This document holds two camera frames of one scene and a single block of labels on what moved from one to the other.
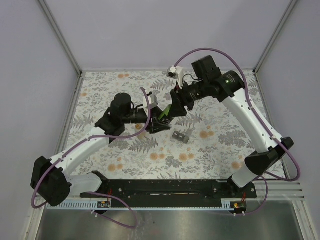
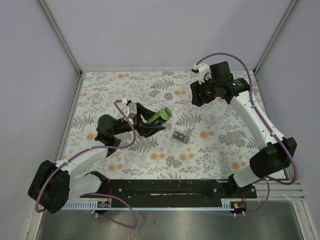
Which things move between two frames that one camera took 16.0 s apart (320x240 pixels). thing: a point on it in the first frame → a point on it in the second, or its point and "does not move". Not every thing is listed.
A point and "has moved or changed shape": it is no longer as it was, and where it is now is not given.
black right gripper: [178, 102] → [196, 89]
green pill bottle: [166, 112] has moved or changed shape
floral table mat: [208, 142] does not move
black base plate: [173, 192] does not move
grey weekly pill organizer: [180, 136] does not move
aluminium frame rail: [280, 190] does not move
